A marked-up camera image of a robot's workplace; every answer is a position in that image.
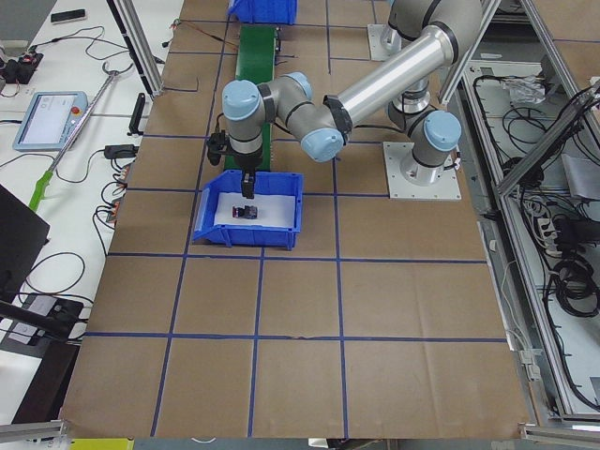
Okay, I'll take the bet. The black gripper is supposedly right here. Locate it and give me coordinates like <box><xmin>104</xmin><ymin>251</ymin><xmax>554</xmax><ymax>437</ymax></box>
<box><xmin>233</xmin><ymin>150</ymin><xmax>261</xmax><ymax>200</ymax></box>

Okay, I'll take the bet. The teach pendant tablet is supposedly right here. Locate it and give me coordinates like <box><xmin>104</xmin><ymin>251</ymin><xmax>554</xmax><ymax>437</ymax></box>
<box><xmin>12</xmin><ymin>91</ymin><xmax>88</xmax><ymax>152</ymax></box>

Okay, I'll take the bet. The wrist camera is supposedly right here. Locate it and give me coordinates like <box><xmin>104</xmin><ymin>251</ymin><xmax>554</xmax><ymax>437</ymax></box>
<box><xmin>206</xmin><ymin>130</ymin><xmax>229</xmax><ymax>166</ymax></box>

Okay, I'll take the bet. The blue bin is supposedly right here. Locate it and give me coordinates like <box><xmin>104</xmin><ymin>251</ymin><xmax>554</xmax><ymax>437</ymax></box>
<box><xmin>192</xmin><ymin>170</ymin><xmax>304</xmax><ymax>249</ymax></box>
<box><xmin>228</xmin><ymin>0</ymin><xmax>298</xmax><ymax>24</ymax></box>

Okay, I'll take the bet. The blue bin right side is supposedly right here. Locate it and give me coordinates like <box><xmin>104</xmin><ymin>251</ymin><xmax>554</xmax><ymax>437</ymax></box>
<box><xmin>228</xmin><ymin>0</ymin><xmax>298</xmax><ymax>24</ymax></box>

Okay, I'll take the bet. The blue bin left side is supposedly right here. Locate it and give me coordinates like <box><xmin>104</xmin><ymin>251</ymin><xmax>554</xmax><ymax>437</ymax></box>
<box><xmin>192</xmin><ymin>170</ymin><xmax>304</xmax><ymax>249</ymax></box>

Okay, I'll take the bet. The red conveyor wire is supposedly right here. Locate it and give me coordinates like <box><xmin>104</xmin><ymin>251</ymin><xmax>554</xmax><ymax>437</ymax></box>
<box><xmin>171</xmin><ymin>18</ymin><xmax>241</xmax><ymax>52</ymax></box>

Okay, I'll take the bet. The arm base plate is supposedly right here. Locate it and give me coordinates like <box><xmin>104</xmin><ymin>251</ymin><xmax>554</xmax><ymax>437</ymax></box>
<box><xmin>382</xmin><ymin>142</ymin><xmax>461</xmax><ymax>202</ymax></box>
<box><xmin>367</xmin><ymin>24</ymin><xmax>402</xmax><ymax>61</ymax></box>

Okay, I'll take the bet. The black handle bar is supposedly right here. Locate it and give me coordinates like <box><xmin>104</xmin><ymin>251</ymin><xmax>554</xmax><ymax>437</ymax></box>
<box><xmin>127</xmin><ymin>93</ymin><xmax>145</xmax><ymax>136</ymax></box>

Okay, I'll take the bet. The black monitor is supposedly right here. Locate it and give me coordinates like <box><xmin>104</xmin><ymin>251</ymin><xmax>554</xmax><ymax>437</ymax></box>
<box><xmin>0</xmin><ymin>186</ymin><xmax>50</xmax><ymax>303</ymax></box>

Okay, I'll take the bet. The white foam pad left bin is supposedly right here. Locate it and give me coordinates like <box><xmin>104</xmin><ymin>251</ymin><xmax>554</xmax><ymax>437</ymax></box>
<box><xmin>214</xmin><ymin>192</ymin><xmax>296</xmax><ymax>228</ymax></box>

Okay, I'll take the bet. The white power strip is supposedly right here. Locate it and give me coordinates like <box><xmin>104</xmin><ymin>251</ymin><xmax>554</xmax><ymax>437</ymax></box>
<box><xmin>532</xmin><ymin>209</ymin><xmax>561</xmax><ymax>258</ymax></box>

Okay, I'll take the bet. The red push button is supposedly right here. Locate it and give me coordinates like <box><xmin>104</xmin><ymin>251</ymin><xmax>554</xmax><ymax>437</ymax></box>
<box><xmin>232</xmin><ymin>205</ymin><xmax>259</xmax><ymax>220</ymax></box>

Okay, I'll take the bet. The black phone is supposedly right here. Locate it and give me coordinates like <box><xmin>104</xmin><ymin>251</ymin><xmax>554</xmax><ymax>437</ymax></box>
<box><xmin>51</xmin><ymin>8</ymin><xmax>87</xmax><ymax>24</ymax></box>

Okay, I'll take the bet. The green conveyor belt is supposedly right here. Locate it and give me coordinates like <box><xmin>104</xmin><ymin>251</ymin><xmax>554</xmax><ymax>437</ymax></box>
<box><xmin>223</xmin><ymin>24</ymin><xmax>281</xmax><ymax>173</ymax></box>

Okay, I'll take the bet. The green handled reach pole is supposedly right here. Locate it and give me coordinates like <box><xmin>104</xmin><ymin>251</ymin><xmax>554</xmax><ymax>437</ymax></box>
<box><xmin>28</xmin><ymin>62</ymin><xmax>134</xmax><ymax>212</ymax></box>

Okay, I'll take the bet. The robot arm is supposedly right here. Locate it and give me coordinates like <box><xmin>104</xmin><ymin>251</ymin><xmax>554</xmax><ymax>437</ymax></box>
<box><xmin>222</xmin><ymin>1</ymin><xmax>483</xmax><ymax>199</ymax></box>

